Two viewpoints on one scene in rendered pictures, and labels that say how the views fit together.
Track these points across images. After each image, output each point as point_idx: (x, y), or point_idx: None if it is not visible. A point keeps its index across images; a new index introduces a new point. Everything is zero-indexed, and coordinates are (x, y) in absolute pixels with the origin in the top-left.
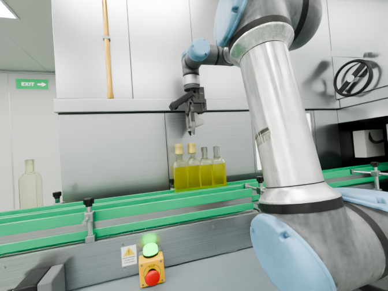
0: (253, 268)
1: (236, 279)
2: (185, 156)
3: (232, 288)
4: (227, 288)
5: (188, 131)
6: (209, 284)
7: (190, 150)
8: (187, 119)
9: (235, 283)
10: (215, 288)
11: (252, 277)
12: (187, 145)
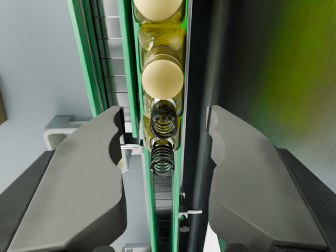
0: (67, 65)
1: (50, 37)
2: (277, 55)
3: (34, 25)
4: (34, 18)
5: (208, 108)
6: (43, 0)
7: (147, 57)
8: (213, 180)
9: (42, 32)
10: (36, 5)
11: (51, 55)
12: (159, 55)
